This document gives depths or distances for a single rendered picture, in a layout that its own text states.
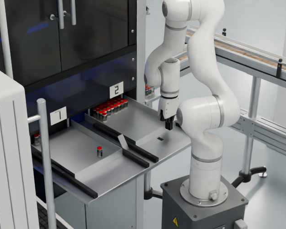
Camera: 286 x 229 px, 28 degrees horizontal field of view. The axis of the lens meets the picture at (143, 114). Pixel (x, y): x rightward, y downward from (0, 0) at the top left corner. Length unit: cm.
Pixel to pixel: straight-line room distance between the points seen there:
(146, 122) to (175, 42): 51
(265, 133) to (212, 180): 125
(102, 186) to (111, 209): 75
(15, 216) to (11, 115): 34
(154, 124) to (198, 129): 66
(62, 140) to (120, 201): 63
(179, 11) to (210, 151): 52
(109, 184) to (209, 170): 41
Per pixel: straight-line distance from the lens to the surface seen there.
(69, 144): 252
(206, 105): 202
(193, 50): 205
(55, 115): 245
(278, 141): 336
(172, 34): 229
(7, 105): 155
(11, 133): 160
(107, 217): 302
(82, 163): 240
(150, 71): 237
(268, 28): 631
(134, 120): 268
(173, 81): 243
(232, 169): 392
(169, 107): 249
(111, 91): 263
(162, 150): 248
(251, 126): 342
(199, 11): 207
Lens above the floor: 225
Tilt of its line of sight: 30 degrees down
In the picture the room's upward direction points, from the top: 1 degrees clockwise
